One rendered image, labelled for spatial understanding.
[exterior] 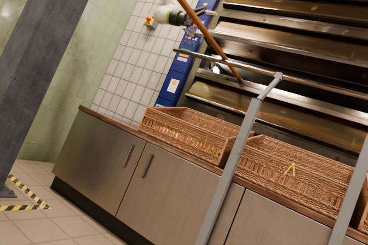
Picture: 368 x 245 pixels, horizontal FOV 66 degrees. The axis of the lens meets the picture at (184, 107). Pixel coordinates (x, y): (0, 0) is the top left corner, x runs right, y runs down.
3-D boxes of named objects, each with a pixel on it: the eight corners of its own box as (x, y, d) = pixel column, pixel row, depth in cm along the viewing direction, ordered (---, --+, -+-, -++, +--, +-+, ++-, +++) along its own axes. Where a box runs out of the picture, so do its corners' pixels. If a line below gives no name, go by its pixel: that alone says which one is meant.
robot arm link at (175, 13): (165, 19, 168) (171, 5, 169) (174, 29, 178) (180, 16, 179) (173, 21, 165) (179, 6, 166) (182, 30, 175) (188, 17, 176)
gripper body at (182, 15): (185, 16, 174) (199, 18, 170) (180, 28, 173) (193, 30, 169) (180, 9, 167) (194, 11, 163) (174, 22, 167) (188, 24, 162)
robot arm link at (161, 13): (149, 24, 179) (148, 6, 173) (162, 20, 188) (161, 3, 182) (167, 28, 172) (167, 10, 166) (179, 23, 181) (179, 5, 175)
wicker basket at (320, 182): (245, 173, 183) (260, 133, 186) (340, 215, 156) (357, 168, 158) (222, 169, 141) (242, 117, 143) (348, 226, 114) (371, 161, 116)
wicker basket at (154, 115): (171, 140, 213) (185, 106, 215) (241, 171, 186) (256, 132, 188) (134, 129, 170) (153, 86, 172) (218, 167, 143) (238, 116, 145)
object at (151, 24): (147, 28, 255) (151, 17, 256) (155, 29, 250) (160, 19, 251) (142, 23, 249) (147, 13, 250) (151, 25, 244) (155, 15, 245)
